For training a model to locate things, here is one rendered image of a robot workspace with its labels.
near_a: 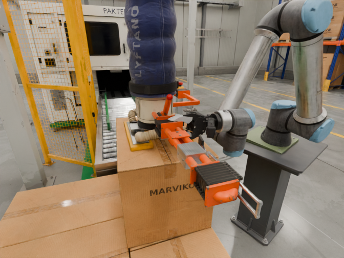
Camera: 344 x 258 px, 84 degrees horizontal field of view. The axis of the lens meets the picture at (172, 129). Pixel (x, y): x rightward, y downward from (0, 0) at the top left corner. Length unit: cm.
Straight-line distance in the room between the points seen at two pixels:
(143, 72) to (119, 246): 76
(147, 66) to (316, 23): 64
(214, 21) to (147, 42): 1105
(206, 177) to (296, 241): 156
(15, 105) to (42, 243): 132
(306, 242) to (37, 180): 245
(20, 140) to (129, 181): 162
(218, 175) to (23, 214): 112
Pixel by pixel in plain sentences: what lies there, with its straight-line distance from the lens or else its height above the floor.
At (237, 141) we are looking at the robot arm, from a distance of 87.
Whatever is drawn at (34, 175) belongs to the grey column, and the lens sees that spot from 241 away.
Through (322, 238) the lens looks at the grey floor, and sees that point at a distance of 206.
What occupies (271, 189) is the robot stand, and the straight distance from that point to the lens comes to 154.
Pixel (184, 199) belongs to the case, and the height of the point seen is 75.
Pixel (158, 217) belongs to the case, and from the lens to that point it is 90.
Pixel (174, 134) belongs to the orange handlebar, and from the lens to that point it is 63.
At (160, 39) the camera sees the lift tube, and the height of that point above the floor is 138.
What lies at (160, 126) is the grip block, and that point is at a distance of 69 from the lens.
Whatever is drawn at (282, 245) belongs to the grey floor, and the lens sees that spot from 186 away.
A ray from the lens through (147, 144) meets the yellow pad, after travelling 85.
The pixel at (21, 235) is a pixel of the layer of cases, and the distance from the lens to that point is 124.
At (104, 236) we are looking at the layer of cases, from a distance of 107.
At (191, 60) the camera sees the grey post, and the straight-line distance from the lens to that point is 446.
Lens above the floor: 134
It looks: 22 degrees down
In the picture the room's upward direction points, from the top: straight up
